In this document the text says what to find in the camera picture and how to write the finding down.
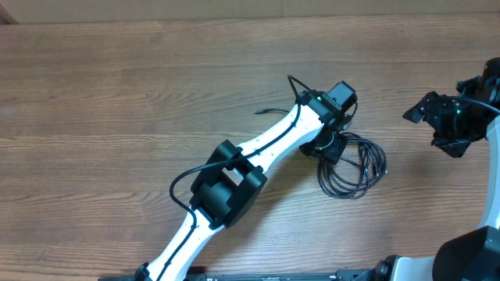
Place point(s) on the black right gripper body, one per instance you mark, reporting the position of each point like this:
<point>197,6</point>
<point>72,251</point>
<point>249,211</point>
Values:
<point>458,122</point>

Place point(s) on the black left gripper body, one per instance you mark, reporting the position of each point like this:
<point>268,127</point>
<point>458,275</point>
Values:
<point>329,146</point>

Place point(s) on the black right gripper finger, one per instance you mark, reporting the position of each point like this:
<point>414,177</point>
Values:
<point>454,148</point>
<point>420,111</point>

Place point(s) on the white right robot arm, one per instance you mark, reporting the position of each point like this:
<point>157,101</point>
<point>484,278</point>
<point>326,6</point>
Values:
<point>474,255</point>

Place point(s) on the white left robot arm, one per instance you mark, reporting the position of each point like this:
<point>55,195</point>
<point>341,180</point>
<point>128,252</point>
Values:
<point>227,185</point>

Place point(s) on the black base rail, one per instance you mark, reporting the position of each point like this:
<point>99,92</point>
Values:
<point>198,274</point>

